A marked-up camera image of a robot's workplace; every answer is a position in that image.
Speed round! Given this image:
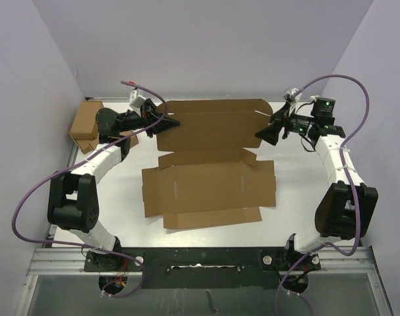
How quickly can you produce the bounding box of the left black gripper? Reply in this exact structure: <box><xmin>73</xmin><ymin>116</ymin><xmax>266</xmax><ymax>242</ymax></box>
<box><xmin>117</xmin><ymin>99</ymin><xmax>181</xmax><ymax>138</ymax></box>

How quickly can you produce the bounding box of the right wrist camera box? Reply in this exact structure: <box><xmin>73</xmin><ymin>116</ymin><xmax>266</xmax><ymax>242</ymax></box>
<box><xmin>283</xmin><ymin>88</ymin><xmax>302</xmax><ymax>105</ymax></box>

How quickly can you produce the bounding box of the flat cardboard piece underneath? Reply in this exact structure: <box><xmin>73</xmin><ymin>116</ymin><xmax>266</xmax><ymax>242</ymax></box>
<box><xmin>74</xmin><ymin>138</ymin><xmax>99</xmax><ymax>154</ymax></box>

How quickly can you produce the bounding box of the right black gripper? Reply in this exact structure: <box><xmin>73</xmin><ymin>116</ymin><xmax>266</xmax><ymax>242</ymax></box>
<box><xmin>254</xmin><ymin>101</ymin><xmax>315</xmax><ymax>145</ymax></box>

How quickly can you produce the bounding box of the purple cable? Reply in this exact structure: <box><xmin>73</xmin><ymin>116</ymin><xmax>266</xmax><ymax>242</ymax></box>
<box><xmin>273</xmin><ymin>74</ymin><xmax>372</xmax><ymax>316</ymax></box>
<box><xmin>13</xmin><ymin>80</ymin><xmax>169</xmax><ymax>299</ymax></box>

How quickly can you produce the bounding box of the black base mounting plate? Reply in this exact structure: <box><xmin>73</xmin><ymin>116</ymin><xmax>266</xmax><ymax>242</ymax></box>
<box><xmin>84</xmin><ymin>247</ymin><xmax>321</xmax><ymax>290</ymax></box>

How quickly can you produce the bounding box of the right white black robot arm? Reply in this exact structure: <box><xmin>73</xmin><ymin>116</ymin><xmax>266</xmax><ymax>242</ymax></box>
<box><xmin>256</xmin><ymin>95</ymin><xmax>378</xmax><ymax>269</ymax></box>

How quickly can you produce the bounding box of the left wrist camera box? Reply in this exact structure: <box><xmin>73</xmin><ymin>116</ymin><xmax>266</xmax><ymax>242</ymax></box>
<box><xmin>129</xmin><ymin>89</ymin><xmax>146</xmax><ymax>109</ymax></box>

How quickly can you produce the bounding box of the aluminium frame rail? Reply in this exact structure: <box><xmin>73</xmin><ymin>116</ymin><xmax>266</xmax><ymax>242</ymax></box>
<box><xmin>27</xmin><ymin>248</ymin><xmax>88</xmax><ymax>276</ymax></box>

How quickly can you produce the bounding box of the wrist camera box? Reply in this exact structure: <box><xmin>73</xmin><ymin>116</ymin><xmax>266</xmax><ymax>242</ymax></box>
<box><xmin>283</xmin><ymin>88</ymin><xmax>302</xmax><ymax>105</ymax></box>
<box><xmin>129</xmin><ymin>89</ymin><xmax>146</xmax><ymax>109</ymax></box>

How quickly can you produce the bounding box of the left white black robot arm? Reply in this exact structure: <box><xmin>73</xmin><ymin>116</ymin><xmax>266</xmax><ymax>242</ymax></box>
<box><xmin>47</xmin><ymin>98</ymin><xmax>180</xmax><ymax>271</ymax></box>

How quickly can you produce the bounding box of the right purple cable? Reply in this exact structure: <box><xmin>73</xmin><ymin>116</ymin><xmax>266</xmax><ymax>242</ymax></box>
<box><xmin>273</xmin><ymin>74</ymin><xmax>372</xmax><ymax>316</ymax></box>

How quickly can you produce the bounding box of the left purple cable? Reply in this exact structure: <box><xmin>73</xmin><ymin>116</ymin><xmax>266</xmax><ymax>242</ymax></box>
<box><xmin>13</xmin><ymin>80</ymin><xmax>169</xmax><ymax>299</ymax></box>

